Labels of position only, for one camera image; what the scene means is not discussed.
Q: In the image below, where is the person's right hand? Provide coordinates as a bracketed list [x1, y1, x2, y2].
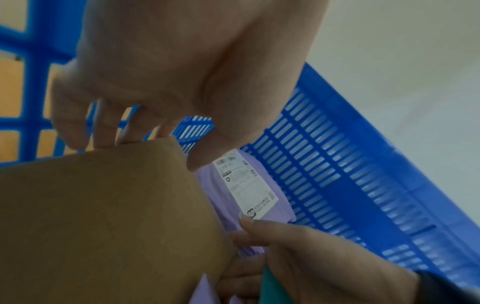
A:
[215, 213, 421, 304]

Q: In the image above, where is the person's left hand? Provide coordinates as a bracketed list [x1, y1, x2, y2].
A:
[49, 0, 332, 172]

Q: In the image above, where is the teal packet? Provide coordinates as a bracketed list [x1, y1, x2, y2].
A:
[260, 265, 298, 304]

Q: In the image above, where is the blue plastic slotted crate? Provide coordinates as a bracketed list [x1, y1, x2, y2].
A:
[0, 24, 480, 297]

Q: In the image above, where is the brown cardboard parcel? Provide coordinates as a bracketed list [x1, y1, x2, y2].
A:
[0, 137, 238, 304]

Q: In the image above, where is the purple mailer bag white label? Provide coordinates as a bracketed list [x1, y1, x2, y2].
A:
[189, 148, 301, 304]

